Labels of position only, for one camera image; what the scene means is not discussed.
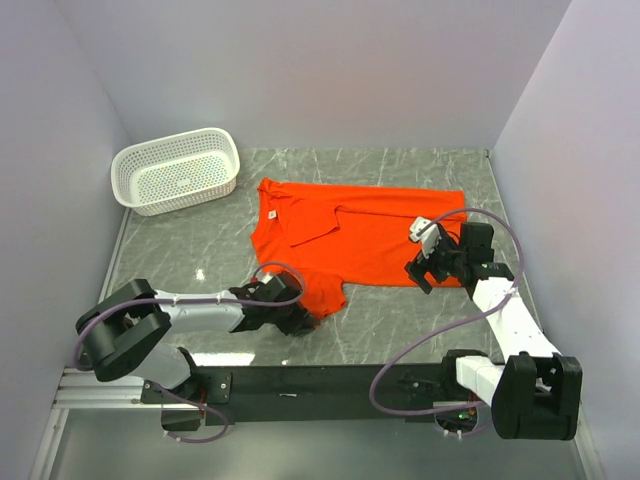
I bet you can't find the orange t-shirt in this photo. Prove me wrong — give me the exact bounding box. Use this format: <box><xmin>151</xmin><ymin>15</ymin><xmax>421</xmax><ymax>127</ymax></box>
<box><xmin>251</xmin><ymin>178</ymin><xmax>466</xmax><ymax>319</ymax></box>

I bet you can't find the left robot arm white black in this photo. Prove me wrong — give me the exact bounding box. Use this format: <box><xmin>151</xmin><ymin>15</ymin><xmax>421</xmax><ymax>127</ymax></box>
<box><xmin>72</xmin><ymin>272</ymin><xmax>318</xmax><ymax>402</ymax></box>

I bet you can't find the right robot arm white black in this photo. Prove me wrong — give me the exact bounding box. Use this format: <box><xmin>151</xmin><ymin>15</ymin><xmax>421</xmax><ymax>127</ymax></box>
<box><xmin>405</xmin><ymin>217</ymin><xmax>583</xmax><ymax>441</ymax></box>

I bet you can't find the black base crossbar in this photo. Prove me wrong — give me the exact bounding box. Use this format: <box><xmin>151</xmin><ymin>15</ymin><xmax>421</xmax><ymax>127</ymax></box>
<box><xmin>139</xmin><ymin>363</ymin><xmax>496</xmax><ymax>432</ymax></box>

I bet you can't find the white perforated plastic basket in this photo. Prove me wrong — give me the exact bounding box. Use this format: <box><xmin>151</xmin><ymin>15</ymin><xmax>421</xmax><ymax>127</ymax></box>
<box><xmin>110</xmin><ymin>128</ymin><xmax>240</xmax><ymax>216</ymax></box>

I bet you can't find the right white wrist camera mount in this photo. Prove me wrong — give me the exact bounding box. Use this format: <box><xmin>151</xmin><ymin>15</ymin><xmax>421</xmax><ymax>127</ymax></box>
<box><xmin>409</xmin><ymin>216</ymin><xmax>441</xmax><ymax>258</ymax></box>

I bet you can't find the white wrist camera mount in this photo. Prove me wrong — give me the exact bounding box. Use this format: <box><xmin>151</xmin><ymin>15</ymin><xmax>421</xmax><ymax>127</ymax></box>
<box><xmin>251</xmin><ymin>272</ymin><xmax>274</xmax><ymax>284</ymax></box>
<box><xmin>409</xmin><ymin>216</ymin><xmax>441</xmax><ymax>258</ymax></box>

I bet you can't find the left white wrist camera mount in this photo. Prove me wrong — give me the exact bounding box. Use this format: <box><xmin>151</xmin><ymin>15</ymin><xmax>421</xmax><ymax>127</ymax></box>
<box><xmin>251</xmin><ymin>272</ymin><xmax>274</xmax><ymax>284</ymax></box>

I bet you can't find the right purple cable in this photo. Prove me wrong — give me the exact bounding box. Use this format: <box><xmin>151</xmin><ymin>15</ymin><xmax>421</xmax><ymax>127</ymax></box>
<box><xmin>368</xmin><ymin>207</ymin><xmax>525</xmax><ymax>437</ymax></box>

